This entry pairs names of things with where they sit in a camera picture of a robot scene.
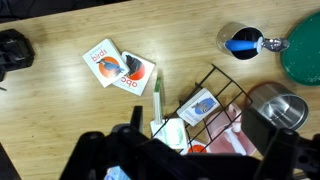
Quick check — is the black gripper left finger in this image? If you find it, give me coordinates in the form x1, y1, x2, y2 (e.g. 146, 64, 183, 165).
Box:
59, 131, 107, 180

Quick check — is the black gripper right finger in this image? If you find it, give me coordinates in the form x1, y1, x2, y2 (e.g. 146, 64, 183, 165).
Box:
241, 108, 320, 180

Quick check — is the green plate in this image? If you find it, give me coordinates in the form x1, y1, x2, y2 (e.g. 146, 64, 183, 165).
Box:
280, 12, 320, 86

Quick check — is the thin green edged book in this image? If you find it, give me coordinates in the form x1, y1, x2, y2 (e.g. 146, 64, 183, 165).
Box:
153, 77, 163, 124

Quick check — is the abc board book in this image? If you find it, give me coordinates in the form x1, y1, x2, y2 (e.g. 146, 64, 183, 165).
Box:
114, 51, 155, 96

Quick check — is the blue bird small book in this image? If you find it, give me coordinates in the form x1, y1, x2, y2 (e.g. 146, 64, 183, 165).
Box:
177, 88, 219, 126

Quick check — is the birds board book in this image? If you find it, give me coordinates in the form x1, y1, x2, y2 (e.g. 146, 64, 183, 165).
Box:
82, 39, 129, 87

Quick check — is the stainless steel bowl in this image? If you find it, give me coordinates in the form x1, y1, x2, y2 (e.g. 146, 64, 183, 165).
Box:
248, 82, 309, 130

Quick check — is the pink mug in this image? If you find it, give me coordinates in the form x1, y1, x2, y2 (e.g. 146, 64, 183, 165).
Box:
205, 103, 256, 155

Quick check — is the black device on table edge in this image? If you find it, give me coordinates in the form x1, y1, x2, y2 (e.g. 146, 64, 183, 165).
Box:
0, 29, 35, 82

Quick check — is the steel cup with dark interior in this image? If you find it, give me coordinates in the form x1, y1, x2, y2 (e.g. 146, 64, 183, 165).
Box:
216, 22, 263, 60

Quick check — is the black wire book rack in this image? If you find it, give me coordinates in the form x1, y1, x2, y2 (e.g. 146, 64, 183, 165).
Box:
150, 66, 255, 155

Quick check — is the blue handled spoon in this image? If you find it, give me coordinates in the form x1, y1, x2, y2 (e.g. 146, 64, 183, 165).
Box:
225, 37, 290, 53

